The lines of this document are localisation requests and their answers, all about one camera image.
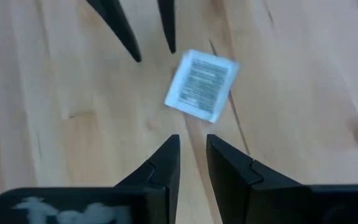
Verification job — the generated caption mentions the white antiseptic wipe packet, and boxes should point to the white antiseptic wipe packet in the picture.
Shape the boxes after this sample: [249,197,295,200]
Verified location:
[163,49,241,124]

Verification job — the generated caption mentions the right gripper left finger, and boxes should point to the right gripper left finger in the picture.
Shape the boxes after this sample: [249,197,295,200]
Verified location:
[115,134,181,224]

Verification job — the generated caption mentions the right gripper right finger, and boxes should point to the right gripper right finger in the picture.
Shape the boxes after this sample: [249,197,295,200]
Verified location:
[206,134,304,224]

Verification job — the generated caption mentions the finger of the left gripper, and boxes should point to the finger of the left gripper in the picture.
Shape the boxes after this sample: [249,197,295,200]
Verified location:
[157,0,177,54]
[85,0,142,63]

